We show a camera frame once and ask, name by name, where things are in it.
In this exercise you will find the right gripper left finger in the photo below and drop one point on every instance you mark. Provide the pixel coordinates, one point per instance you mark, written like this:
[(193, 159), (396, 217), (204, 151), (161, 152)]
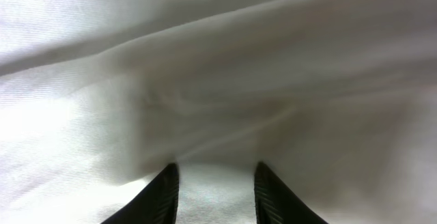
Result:
[(157, 203)]

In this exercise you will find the white t-shirt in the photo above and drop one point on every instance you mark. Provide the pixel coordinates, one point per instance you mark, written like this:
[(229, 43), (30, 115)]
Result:
[(337, 96)]

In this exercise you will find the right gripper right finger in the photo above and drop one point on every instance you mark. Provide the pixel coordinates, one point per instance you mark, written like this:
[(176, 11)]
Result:
[(275, 203)]

